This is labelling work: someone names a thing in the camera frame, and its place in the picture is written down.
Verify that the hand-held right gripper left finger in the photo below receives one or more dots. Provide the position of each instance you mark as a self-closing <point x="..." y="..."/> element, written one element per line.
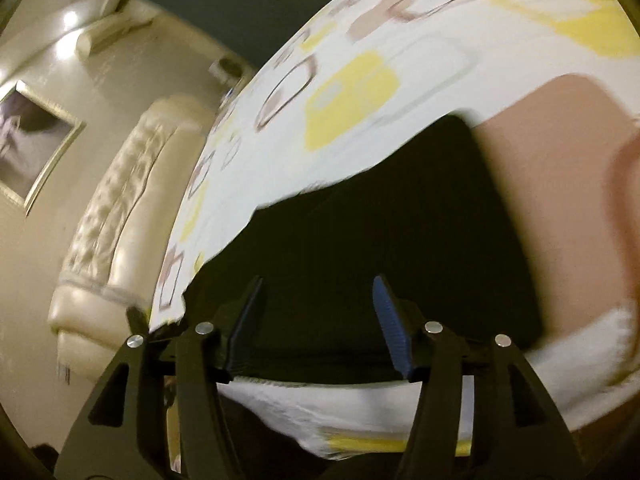
<point x="245" y="322"/>

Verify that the black pants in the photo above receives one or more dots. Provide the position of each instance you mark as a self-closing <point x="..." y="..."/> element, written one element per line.
<point x="380" y="220"/>

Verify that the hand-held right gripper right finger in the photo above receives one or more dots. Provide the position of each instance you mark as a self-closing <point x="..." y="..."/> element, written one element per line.
<point x="392" y="325"/>

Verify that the small white fan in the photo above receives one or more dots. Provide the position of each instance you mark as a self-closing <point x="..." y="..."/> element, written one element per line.
<point x="227" y="69"/>

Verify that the bed with printed sheet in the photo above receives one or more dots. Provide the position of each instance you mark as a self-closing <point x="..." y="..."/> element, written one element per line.
<point x="425" y="60"/>

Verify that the teal curtain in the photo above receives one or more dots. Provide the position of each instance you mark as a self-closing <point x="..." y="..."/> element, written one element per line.
<point x="235" y="5"/>

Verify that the framed wall picture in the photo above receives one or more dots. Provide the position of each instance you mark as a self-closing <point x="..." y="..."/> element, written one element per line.
<point x="35" y="140"/>

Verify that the cream tufted headboard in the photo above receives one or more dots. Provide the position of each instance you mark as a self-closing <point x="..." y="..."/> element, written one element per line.
<point x="130" y="220"/>

